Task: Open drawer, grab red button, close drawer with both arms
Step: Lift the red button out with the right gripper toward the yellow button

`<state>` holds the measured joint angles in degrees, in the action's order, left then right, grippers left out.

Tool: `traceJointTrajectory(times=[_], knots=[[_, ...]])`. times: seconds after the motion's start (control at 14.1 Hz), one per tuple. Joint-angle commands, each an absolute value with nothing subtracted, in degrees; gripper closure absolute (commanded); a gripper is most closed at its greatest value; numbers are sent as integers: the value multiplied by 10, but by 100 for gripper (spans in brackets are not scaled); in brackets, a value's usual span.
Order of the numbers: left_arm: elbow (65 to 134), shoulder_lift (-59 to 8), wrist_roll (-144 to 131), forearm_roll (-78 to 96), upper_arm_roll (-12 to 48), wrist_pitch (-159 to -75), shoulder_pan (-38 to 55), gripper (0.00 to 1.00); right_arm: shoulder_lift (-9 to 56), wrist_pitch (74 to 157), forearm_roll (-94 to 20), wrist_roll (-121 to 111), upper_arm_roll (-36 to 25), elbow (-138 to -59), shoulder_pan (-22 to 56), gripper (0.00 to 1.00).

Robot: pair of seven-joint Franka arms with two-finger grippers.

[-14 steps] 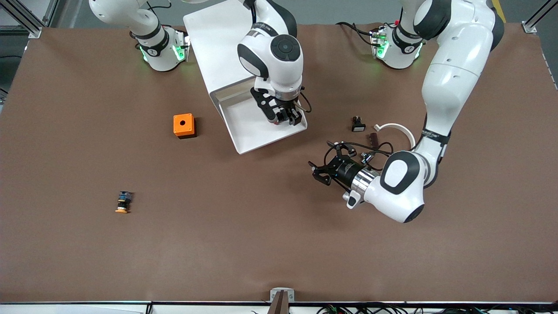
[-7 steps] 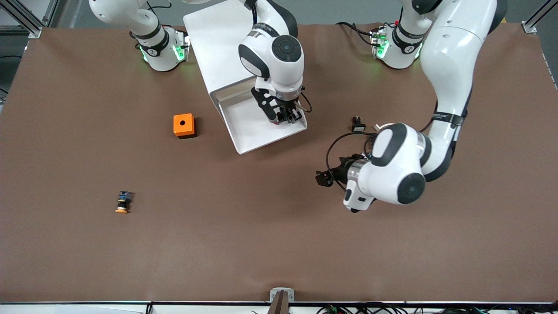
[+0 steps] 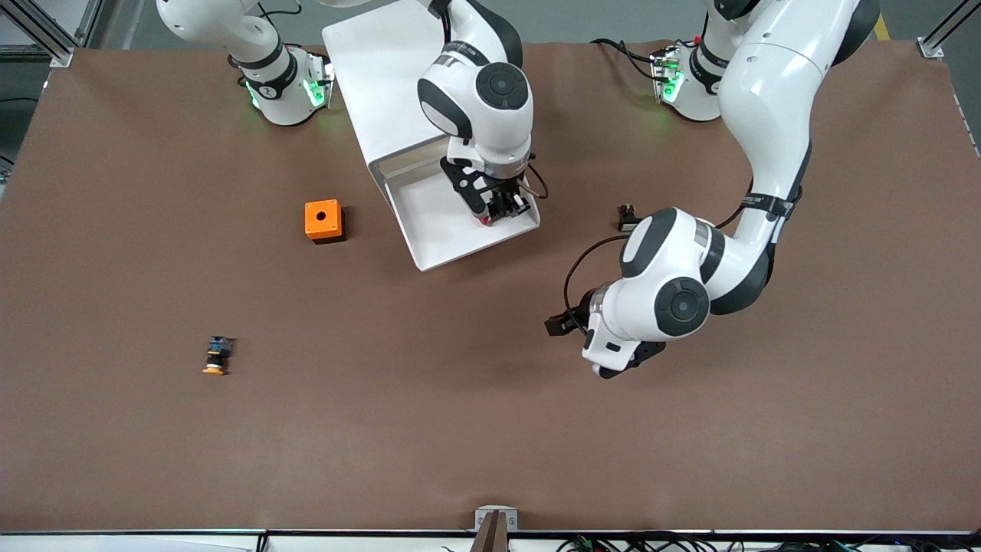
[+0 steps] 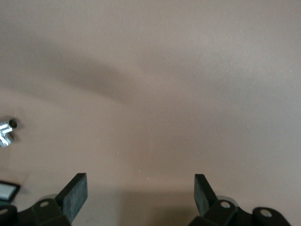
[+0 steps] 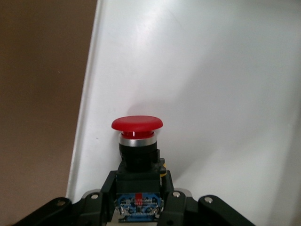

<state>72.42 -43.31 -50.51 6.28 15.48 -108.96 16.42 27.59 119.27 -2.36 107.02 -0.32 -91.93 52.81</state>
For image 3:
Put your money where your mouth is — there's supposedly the yellow push button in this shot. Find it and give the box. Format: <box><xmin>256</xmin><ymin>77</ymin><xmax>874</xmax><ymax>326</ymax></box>
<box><xmin>202</xmin><ymin>335</ymin><xmax>235</xmax><ymax>377</ymax></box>

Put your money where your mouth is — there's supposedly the brown table cover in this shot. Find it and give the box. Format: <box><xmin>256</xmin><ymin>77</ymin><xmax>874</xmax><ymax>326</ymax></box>
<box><xmin>0</xmin><ymin>38</ymin><xmax>981</xmax><ymax>534</ymax></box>

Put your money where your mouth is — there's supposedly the orange button enclosure box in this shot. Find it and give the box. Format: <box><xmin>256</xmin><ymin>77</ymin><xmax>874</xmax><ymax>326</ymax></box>
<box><xmin>304</xmin><ymin>199</ymin><xmax>346</xmax><ymax>245</ymax></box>

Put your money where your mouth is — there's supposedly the black arm base cable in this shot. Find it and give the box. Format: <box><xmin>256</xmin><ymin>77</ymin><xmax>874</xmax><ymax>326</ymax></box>
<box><xmin>590</xmin><ymin>38</ymin><xmax>660</xmax><ymax>81</ymax></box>

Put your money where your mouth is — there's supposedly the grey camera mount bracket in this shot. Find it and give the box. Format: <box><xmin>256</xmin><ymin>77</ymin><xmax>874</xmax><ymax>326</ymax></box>
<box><xmin>471</xmin><ymin>504</ymin><xmax>520</xmax><ymax>552</ymax></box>

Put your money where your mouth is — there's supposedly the aluminium frame profile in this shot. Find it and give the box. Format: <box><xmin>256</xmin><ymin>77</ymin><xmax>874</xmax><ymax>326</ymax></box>
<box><xmin>0</xmin><ymin>0</ymin><xmax>106</xmax><ymax>68</ymax></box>
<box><xmin>916</xmin><ymin>0</ymin><xmax>981</xmax><ymax>61</ymax></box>

